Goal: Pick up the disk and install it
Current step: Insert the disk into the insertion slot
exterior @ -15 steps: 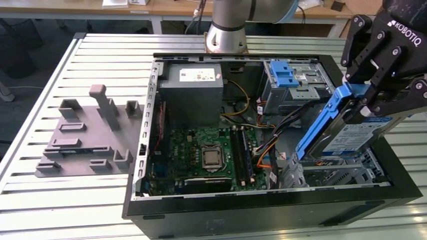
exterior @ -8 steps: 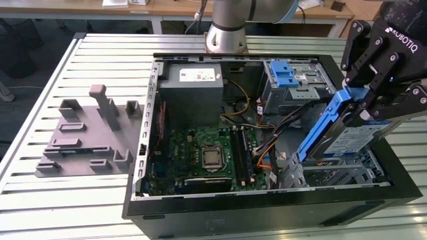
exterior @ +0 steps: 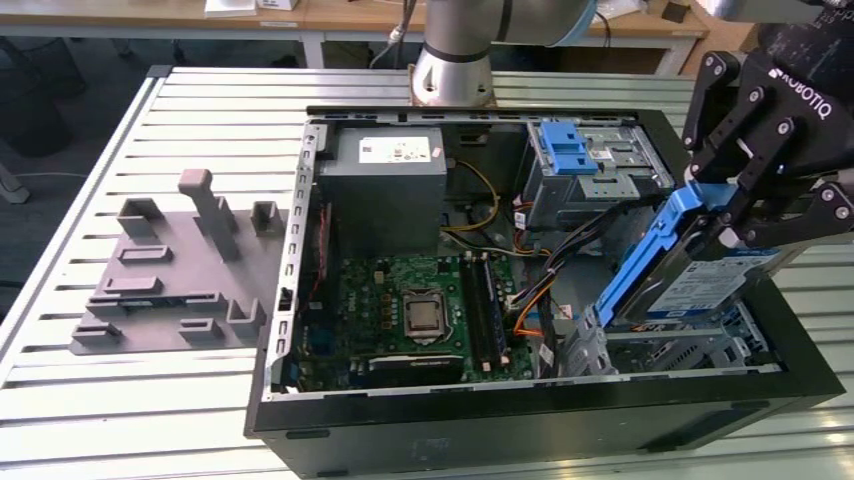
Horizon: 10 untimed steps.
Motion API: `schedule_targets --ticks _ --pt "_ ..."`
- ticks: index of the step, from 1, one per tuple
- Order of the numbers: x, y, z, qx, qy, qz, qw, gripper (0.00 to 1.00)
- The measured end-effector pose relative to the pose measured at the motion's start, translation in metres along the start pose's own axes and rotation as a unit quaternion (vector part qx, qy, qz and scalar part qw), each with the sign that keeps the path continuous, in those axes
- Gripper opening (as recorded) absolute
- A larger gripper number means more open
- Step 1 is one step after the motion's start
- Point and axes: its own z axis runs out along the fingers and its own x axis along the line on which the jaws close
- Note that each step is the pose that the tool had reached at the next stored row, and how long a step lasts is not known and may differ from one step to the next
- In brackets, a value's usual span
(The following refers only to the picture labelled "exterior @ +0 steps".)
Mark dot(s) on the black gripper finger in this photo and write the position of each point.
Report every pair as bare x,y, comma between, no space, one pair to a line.
713,100
787,220

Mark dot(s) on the hard disk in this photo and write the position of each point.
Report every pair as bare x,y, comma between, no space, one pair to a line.
720,285

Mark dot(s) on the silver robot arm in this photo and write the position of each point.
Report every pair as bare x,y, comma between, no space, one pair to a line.
453,75

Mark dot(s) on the metal disk bay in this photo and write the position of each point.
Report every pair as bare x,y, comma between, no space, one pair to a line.
667,337

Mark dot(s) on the wooden cabinet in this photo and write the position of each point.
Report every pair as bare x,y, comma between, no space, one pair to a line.
727,35

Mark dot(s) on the dark brown small box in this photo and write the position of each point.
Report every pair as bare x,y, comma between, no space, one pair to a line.
676,12

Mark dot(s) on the clear plastic bag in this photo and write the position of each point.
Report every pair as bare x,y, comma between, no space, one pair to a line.
623,6

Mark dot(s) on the blue drive latch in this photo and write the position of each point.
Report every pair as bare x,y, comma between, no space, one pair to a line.
567,150

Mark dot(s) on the grey metal drive cage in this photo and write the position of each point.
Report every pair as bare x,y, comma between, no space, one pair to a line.
553,200

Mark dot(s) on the RAM stick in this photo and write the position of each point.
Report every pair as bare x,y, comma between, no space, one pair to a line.
496,320

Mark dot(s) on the black RAM slot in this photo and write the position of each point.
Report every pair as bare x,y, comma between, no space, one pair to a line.
473,310

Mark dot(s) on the grey power supply unit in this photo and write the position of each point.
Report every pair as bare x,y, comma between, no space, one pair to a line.
380,210

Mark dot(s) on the CPU socket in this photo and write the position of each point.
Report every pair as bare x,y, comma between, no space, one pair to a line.
423,292

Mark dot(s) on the silver CPU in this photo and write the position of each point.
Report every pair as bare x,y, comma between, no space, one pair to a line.
421,317

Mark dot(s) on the black graphics card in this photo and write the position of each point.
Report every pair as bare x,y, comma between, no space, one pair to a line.
413,367

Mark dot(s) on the black PC case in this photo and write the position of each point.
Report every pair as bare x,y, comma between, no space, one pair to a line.
467,430

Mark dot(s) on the green motherboard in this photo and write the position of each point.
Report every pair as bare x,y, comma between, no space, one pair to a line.
373,300

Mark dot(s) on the white labelled box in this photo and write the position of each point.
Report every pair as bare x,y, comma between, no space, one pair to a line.
276,4

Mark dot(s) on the wooden desk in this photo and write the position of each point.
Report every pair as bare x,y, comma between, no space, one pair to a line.
200,20

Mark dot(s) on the grey parts rack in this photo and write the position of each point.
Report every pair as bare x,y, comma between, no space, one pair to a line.
173,280

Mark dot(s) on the grey metal desk foot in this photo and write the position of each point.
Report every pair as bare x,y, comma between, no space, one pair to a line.
13,185

